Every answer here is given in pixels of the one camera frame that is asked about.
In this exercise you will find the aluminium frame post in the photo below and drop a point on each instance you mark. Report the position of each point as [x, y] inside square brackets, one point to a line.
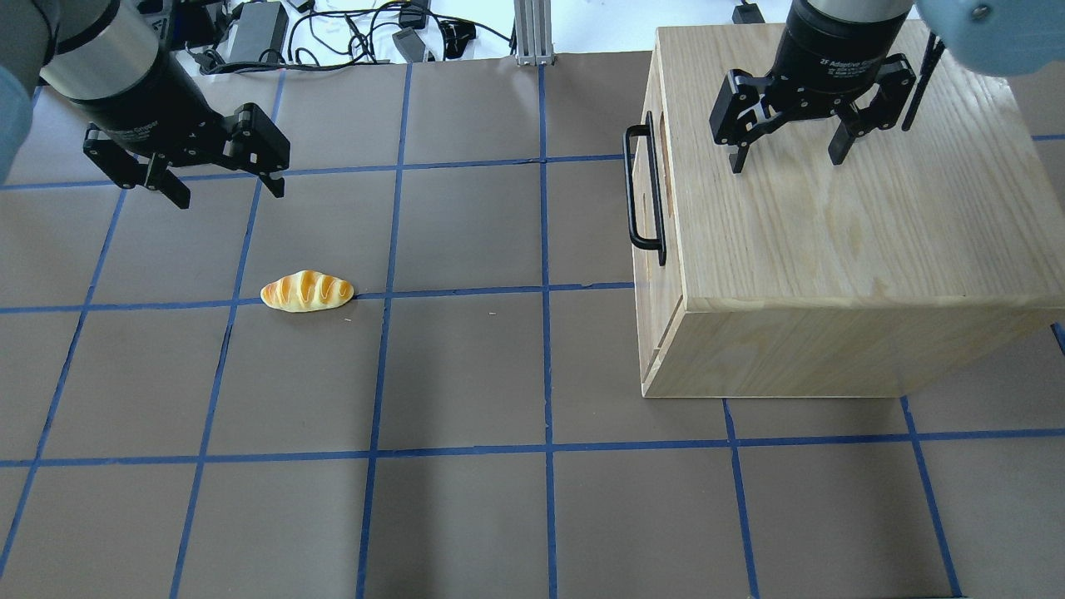
[532, 33]

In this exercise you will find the black power adapter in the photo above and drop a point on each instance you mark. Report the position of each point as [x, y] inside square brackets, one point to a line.
[260, 29]

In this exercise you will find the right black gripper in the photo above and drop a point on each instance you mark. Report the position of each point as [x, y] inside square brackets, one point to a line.
[834, 50]

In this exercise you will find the toy bread loaf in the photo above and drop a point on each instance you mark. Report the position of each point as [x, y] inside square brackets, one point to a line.
[307, 291]

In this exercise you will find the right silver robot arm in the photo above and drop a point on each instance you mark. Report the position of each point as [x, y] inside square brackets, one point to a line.
[995, 38]

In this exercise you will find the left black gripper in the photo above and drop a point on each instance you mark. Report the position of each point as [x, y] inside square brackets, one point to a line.
[143, 101]

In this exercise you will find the wooden drawer cabinet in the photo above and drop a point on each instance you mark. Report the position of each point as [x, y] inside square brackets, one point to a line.
[923, 251]

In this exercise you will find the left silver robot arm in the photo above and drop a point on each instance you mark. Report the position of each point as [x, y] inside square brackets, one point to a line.
[83, 49]

